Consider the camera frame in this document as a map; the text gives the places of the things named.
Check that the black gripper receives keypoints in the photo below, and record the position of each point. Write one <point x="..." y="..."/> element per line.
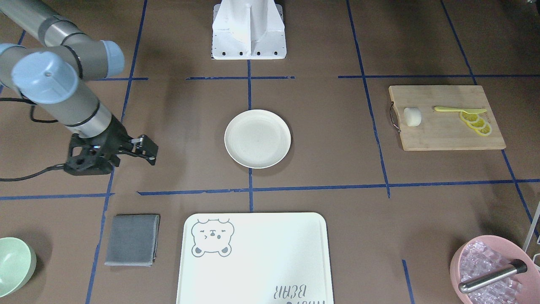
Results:
<point x="114" y="136"/>

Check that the white round plate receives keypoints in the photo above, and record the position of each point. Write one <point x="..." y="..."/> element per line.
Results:
<point x="257" y="139"/>

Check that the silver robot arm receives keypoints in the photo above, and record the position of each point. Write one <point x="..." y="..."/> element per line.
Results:
<point x="54" y="78"/>

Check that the white bear serving tray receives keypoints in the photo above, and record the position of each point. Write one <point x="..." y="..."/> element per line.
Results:
<point x="255" y="258"/>

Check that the white steamed bun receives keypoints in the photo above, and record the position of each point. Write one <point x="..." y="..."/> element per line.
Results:
<point x="413" y="116"/>

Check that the folded grey cloth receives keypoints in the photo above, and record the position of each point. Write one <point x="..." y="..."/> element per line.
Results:
<point x="133" y="240"/>

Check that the mint green bowl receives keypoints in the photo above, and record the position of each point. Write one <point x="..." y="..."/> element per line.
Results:
<point x="17" y="264"/>

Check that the bamboo cutting board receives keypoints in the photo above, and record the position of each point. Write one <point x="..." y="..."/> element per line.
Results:
<point x="443" y="131"/>

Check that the yellow plastic knife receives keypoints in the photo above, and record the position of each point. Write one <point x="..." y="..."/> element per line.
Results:
<point x="454" y="109"/>

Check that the lemon slice far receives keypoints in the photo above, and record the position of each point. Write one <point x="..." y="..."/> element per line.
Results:
<point x="469" y="118"/>

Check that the lemon slice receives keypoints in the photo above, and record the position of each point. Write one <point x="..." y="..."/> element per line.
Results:
<point x="484" y="130"/>
<point x="476" y="125"/>
<point x="469" y="118"/>

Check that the lemon slice middle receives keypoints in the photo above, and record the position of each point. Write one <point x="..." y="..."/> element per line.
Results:
<point x="476" y="125"/>

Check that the lemon slice near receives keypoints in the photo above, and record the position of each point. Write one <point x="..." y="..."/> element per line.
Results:
<point x="484" y="130"/>

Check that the pink bowl with ice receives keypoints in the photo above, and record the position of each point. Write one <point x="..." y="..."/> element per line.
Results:
<point x="484" y="254"/>

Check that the steel black-tipped tongs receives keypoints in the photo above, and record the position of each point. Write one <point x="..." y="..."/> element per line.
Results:
<point x="512" y="268"/>

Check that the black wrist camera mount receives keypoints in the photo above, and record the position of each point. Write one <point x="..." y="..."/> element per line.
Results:
<point x="91" y="156"/>

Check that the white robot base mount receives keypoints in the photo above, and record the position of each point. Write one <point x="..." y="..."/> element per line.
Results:
<point x="248" y="30"/>

